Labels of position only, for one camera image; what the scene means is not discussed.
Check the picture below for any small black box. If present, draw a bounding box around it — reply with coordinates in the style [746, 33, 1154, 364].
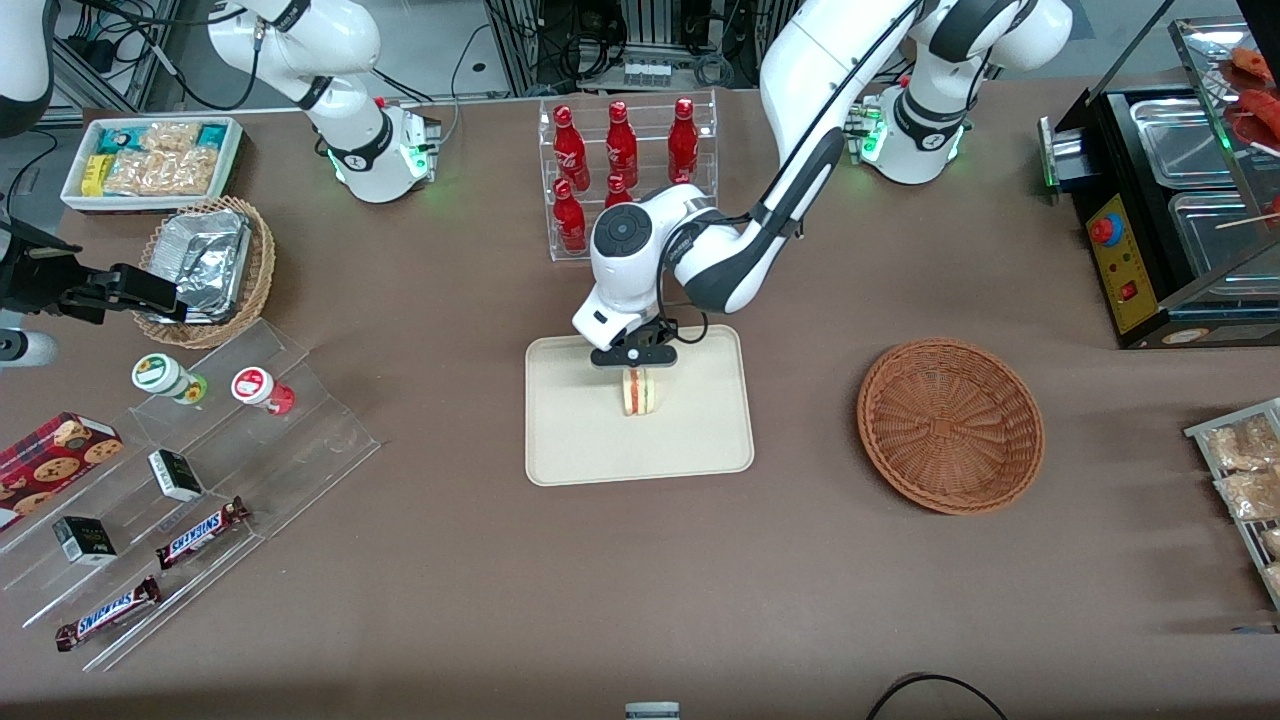
[148, 449, 205, 502]
[52, 516, 118, 566]

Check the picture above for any red plaid cookie box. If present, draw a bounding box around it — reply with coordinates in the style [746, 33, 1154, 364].
[0, 412, 125, 531]

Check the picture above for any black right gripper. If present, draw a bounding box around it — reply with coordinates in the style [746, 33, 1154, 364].
[0, 220, 188, 324]

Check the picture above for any grey wire snack tray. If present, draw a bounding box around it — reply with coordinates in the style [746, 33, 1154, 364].
[1185, 398, 1280, 611]

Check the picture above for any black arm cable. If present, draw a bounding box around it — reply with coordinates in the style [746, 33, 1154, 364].
[60, 0, 263, 111]
[640, 0, 926, 347]

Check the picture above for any silver foil container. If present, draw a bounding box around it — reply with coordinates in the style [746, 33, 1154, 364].
[148, 210, 253, 323]

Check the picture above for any steel warmer pan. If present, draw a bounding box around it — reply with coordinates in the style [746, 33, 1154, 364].
[1168, 190, 1280, 301]
[1130, 95, 1237, 189]

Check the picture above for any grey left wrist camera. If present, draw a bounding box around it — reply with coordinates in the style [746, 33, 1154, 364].
[589, 340, 678, 370]

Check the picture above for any light tan wicker basket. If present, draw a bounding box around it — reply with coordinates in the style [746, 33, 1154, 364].
[133, 196, 276, 349]

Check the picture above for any aluminium frame rack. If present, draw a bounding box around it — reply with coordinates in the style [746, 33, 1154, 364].
[485, 0, 801, 97]

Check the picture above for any round brown wicker basket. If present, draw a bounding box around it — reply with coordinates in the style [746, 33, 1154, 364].
[857, 338, 1046, 516]

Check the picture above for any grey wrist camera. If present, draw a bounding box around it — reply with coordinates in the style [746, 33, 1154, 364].
[589, 340, 678, 370]
[0, 333, 58, 368]

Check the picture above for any clear acrylic bottle rack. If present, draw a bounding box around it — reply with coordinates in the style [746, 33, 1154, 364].
[538, 90, 719, 263]

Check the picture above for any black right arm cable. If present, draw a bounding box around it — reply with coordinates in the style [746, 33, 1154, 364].
[60, 0, 263, 111]

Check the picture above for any white plastic snack bin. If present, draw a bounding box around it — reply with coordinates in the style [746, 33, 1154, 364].
[60, 116, 246, 213]

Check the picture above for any clear rice cracker bag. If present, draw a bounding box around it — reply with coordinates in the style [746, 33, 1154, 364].
[140, 120, 202, 154]
[105, 150, 167, 197]
[160, 148, 222, 197]

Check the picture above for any beige plastic tray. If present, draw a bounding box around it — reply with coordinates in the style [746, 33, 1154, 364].
[525, 325, 755, 488]

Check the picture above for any green cup with white lid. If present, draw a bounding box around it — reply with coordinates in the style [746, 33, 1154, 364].
[131, 353, 209, 405]

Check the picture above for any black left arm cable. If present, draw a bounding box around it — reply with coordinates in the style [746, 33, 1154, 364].
[640, 0, 926, 347]

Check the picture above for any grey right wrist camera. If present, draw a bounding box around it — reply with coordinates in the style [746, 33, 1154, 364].
[0, 333, 58, 368]

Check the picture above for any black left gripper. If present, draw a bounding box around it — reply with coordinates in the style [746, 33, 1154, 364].
[618, 319, 684, 397]

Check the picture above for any Snickers chocolate bar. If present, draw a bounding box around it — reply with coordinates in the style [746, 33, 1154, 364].
[55, 576, 163, 652]
[155, 497, 251, 571]

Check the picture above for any black food warmer case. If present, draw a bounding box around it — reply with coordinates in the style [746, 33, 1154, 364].
[1038, 15, 1280, 351]

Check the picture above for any clear acrylic stepped display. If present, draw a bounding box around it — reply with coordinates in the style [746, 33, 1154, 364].
[0, 318, 381, 673]

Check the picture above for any red sausage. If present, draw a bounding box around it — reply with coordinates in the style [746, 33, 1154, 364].
[1228, 45, 1277, 83]
[1238, 88, 1280, 151]

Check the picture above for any red cup with white lid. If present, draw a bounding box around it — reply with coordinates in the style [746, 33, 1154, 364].
[231, 367, 296, 416]

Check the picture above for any black floor cable loop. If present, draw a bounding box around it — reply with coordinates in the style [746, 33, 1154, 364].
[865, 673, 1011, 720]

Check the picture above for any triangular sandwich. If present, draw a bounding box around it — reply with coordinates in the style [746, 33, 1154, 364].
[621, 367, 662, 417]

